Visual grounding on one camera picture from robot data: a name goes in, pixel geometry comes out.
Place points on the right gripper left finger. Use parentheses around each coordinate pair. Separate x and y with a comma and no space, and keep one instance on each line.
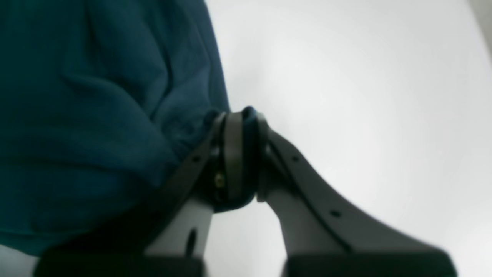
(165,235)

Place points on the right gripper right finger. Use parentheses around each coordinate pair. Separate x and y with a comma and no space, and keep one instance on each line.
(327,236)

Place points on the dark teal T-shirt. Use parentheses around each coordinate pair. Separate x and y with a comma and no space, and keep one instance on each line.
(100,101)

